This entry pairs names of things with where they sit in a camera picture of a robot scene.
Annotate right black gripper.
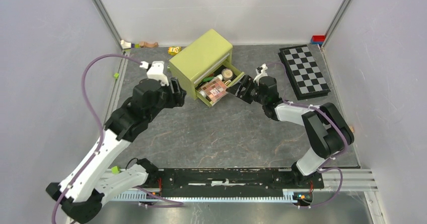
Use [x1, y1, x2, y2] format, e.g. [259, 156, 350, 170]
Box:
[226, 74, 266, 105]

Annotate green metal drawer box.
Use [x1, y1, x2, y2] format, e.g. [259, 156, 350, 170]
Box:
[169, 29, 244, 107]

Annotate wooden toy blocks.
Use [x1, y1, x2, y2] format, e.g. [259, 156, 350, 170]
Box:
[120, 39, 159, 50]

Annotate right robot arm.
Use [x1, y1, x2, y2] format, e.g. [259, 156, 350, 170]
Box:
[227, 76, 354, 188]

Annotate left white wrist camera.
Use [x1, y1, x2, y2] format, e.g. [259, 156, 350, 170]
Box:
[139, 61, 169, 86]

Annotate pink eyeshadow palette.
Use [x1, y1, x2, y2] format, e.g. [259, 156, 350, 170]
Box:
[199, 79, 227, 102]

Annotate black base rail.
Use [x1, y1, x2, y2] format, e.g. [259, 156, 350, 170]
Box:
[142, 168, 324, 198]

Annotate round powder jar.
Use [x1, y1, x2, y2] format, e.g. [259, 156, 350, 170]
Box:
[221, 68, 234, 81]

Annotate green cube on rail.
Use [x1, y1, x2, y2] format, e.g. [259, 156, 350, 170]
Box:
[110, 166, 121, 175]

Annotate yellow toy car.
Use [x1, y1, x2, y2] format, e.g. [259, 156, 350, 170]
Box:
[168, 46, 182, 56]

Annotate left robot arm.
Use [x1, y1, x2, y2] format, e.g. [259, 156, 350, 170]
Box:
[46, 78, 186, 223]

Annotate red blue blocks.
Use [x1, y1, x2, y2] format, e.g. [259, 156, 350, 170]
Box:
[310, 35, 326, 45]

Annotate black white checkerboard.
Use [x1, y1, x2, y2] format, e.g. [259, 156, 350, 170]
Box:
[278, 44, 330, 100]

